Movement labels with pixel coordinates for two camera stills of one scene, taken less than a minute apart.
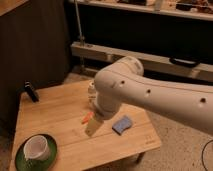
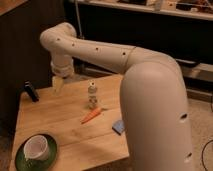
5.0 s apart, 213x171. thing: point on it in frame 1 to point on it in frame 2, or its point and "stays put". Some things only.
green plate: x=23 y=163 stays put
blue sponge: x=122 y=124 stays put
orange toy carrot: x=87 y=117 stays put
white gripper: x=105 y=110 to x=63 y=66
